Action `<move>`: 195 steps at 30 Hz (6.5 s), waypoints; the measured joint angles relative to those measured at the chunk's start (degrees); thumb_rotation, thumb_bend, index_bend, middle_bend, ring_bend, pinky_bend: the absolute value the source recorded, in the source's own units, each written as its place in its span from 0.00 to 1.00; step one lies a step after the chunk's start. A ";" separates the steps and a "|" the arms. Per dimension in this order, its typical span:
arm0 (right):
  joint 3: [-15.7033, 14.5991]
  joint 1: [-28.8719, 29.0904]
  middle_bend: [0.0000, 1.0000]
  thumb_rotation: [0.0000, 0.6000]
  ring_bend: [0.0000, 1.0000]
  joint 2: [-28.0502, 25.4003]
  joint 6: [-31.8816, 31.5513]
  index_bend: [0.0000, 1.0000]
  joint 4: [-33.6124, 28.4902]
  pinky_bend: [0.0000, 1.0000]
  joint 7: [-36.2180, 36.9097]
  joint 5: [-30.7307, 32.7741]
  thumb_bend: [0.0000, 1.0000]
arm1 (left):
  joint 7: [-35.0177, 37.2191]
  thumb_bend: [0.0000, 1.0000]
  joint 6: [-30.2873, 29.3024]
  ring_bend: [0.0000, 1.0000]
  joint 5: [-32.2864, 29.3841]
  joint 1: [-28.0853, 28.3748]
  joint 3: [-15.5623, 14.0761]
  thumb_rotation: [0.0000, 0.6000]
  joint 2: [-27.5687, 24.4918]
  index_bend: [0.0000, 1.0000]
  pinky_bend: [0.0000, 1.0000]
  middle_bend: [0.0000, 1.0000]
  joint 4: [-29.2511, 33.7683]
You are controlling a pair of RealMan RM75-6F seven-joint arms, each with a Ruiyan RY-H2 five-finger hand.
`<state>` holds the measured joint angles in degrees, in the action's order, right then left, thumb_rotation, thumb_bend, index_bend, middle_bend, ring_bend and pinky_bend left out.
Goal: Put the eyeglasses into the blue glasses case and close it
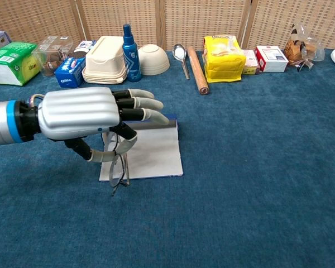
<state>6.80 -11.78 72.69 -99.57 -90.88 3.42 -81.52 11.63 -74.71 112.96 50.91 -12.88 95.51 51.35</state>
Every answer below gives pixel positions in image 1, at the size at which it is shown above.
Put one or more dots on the beige lidded lunch box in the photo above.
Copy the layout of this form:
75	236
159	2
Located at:
106	61

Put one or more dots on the blue grey glasses case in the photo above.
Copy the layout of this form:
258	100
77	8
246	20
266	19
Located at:
156	156

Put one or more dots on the wicker folding screen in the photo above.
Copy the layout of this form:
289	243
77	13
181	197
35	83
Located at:
201	19

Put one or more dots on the metal spoon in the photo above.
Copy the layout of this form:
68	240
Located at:
179	51

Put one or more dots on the beige upturned bowl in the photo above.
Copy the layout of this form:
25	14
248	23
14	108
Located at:
153	60

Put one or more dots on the blue spray bottle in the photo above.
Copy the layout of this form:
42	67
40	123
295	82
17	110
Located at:
131	58

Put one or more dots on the blue Oreo cookie box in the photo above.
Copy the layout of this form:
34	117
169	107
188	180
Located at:
69	72

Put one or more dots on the yellow biscuit pack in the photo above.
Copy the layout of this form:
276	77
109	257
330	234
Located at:
223	67

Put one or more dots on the thin-framed eyeglasses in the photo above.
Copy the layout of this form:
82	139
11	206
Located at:
117	170

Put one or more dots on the white red box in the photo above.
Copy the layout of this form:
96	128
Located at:
270	60

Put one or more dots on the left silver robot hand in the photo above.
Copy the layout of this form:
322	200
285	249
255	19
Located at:
78	111

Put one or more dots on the clear plastic cookie box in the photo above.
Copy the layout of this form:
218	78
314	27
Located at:
53	56

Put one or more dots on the clear bag of pastries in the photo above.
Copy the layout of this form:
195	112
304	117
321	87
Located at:
296	50

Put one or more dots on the wooden rolling pin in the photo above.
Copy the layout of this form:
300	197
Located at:
196	69

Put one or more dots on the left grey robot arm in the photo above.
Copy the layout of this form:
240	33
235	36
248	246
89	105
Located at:
0	123

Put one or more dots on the green tissue pack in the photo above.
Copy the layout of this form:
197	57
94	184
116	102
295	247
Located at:
11	61

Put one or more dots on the blue carpet table cover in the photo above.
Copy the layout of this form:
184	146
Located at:
240	167

